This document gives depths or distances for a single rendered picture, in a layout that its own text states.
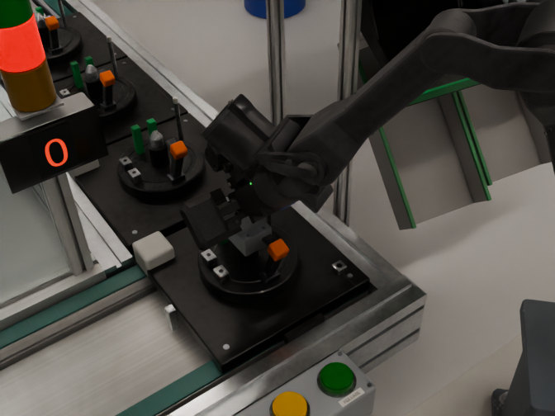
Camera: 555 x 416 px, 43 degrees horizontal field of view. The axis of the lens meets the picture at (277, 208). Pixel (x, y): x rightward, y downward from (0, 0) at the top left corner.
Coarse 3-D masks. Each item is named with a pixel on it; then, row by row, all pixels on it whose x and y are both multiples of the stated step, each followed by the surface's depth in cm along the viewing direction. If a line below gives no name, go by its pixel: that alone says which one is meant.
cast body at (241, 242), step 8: (232, 200) 90; (248, 216) 90; (248, 224) 90; (256, 224) 91; (264, 224) 92; (240, 232) 90; (248, 232) 91; (256, 232) 91; (264, 232) 91; (232, 240) 93; (240, 240) 91; (248, 240) 90; (256, 240) 91; (240, 248) 92; (248, 248) 91; (256, 248) 92
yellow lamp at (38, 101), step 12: (0, 72) 74; (12, 72) 73; (24, 72) 73; (36, 72) 74; (48, 72) 76; (12, 84) 74; (24, 84) 74; (36, 84) 75; (48, 84) 76; (12, 96) 75; (24, 96) 75; (36, 96) 75; (48, 96) 77; (24, 108) 76; (36, 108) 76
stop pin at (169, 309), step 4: (164, 308) 94; (168, 308) 94; (172, 308) 94; (168, 312) 93; (172, 312) 93; (176, 312) 94; (168, 316) 94; (172, 316) 94; (176, 316) 94; (168, 320) 95; (172, 320) 94; (176, 320) 95; (168, 324) 96; (172, 324) 95; (176, 324) 95; (172, 328) 95; (176, 328) 96
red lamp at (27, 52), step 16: (32, 16) 72; (0, 32) 70; (16, 32) 70; (32, 32) 72; (0, 48) 71; (16, 48) 71; (32, 48) 72; (0, 64) 73; (16, 64) 72; (32, 64) 73
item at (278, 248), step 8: (264, 240) 89; (272, 240) 89; (280, 240) 87; (272, 248) 87; (280, 248) 87; (288, 248) 87; (272, 256) 87; (280, 256) 87; (272, 264) 89; (264, 272) 92; (272, 272) 92
